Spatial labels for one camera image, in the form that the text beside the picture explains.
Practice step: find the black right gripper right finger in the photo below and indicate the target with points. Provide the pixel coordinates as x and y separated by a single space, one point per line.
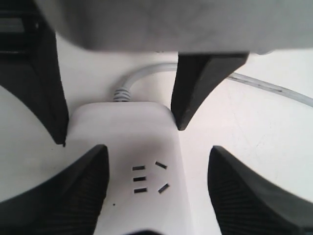
245 203

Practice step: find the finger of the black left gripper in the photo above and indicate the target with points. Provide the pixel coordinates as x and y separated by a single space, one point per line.
197 76
29 67

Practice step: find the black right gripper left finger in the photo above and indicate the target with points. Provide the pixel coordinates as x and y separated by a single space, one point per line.
67 204

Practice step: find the white five-outlet power strip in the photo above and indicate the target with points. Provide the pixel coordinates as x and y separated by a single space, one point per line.
147 187

